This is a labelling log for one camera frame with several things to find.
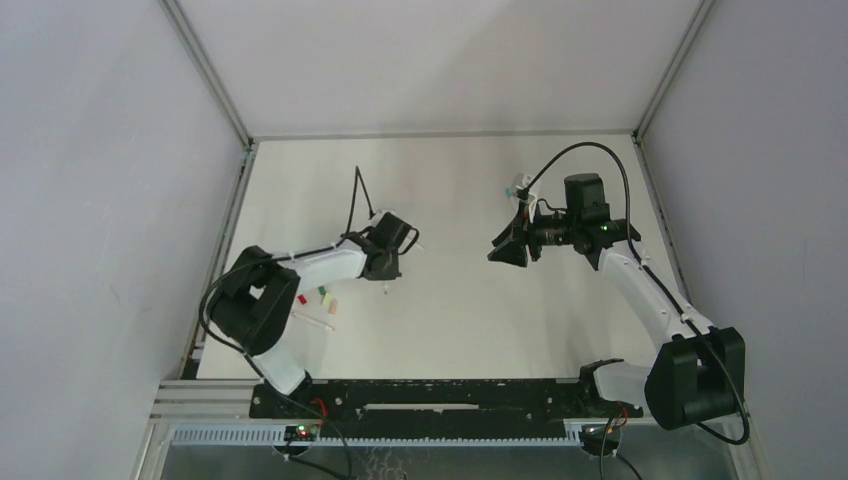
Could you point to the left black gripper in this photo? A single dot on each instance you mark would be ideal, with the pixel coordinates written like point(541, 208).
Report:
point(395, 227)

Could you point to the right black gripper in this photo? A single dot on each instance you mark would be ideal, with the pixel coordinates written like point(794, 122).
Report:
point(523, 235)

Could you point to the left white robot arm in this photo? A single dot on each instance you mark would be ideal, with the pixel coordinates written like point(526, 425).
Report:
point(251, 303)

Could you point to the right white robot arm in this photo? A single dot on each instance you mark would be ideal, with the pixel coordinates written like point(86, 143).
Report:
point(698, 372)

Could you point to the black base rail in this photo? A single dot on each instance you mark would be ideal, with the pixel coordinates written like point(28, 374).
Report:
point(405, 407)

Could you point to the perforated cable tray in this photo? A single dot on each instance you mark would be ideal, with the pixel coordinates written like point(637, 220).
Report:
point(278, 435)

